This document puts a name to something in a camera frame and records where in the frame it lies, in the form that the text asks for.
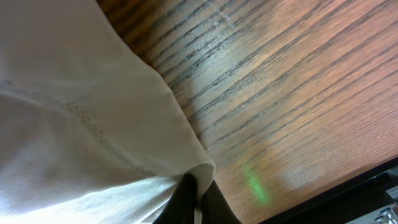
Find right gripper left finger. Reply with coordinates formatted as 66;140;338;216
153;174;197;224

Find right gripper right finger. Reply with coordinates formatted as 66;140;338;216
201;181;241;224

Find beige khaki shorts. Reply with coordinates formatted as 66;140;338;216
1;0;215;223

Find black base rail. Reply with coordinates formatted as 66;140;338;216
261;158;397;224

